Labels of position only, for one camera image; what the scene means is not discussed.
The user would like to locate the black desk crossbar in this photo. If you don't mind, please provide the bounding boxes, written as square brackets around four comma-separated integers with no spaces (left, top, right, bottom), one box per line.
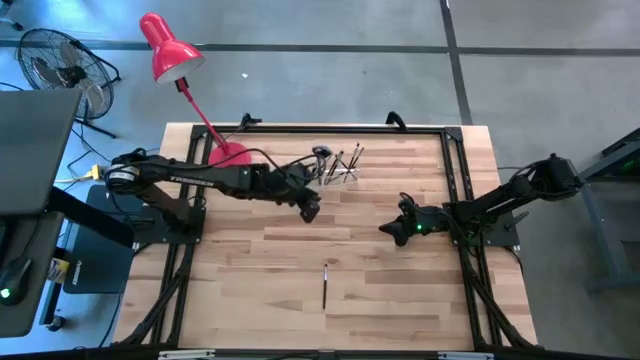
[47,185,137,249]

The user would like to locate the dark grey metal cart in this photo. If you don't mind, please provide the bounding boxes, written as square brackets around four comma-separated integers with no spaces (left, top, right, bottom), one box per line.
[579,127,640,295]

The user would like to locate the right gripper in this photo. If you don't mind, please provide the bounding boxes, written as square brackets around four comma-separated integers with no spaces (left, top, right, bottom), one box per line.
[378,207,454,248]

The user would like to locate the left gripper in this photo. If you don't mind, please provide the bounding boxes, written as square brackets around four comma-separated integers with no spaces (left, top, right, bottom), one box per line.
[269,179,322,224]

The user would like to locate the black computer mouse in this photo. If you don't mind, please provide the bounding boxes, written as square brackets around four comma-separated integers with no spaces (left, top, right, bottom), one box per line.
[0,257,32,307]

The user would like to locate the black metal frame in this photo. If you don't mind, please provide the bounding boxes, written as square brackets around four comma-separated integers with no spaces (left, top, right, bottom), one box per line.
[112,122,539,351]

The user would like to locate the black floor fan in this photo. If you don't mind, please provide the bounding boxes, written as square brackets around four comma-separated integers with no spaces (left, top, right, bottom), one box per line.
[16,28,123,140]

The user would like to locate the dark grey desk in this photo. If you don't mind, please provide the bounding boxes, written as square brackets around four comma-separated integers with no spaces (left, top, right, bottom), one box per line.
[0,209,65,339]

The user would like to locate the black computer case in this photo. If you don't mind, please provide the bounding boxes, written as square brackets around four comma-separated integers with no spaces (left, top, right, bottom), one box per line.
[63,184,151,295]

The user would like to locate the silver metal bracket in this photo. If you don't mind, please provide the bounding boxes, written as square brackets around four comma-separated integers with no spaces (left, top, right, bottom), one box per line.
[438,351,495,360]
[158,349,216,360]

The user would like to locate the red desk lamp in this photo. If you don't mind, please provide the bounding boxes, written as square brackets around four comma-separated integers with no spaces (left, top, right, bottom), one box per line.
[138,12,253,169]

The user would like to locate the clear acrylic organizer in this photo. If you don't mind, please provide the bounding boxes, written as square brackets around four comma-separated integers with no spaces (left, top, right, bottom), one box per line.
[307,160,362,188]

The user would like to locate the black floor cable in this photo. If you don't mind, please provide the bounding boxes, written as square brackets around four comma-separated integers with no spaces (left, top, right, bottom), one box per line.
[64,124,161,177]

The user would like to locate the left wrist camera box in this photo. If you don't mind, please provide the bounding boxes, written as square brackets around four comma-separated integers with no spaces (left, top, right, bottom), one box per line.
[287,166,315,187]

